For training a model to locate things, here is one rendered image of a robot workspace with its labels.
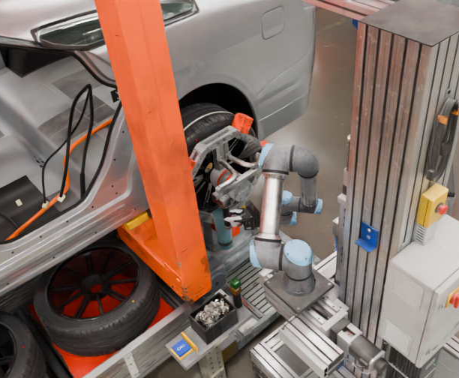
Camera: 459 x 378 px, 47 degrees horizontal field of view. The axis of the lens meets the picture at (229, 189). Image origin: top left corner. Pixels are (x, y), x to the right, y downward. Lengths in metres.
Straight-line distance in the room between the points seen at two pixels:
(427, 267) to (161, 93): 1.13
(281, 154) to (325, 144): 2.30
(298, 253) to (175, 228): 0.55
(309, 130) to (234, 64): 1.89
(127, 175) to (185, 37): 0.75
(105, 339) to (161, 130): 1.27
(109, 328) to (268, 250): 1.00
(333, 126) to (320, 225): 1.23
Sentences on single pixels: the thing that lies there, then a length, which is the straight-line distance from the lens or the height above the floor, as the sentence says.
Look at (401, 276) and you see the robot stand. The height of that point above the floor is 1.20.
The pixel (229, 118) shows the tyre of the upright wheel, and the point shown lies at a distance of 2.82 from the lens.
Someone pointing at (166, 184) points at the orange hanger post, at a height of 1.32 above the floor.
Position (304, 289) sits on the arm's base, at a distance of 2.32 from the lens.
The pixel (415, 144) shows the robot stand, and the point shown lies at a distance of 1.66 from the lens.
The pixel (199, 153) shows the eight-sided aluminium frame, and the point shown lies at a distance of 2.66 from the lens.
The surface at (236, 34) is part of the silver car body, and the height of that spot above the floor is 1.50.
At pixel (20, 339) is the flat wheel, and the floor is 0.50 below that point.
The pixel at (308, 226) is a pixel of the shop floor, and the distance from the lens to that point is 3.77.
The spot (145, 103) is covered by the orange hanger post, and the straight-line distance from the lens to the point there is 1.94.
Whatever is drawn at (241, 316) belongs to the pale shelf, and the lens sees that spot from 2.75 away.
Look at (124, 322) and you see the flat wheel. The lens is 2.82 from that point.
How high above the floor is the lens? 2.69
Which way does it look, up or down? 41 degrees down
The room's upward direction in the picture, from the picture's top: 7 degrees counter-clockwise
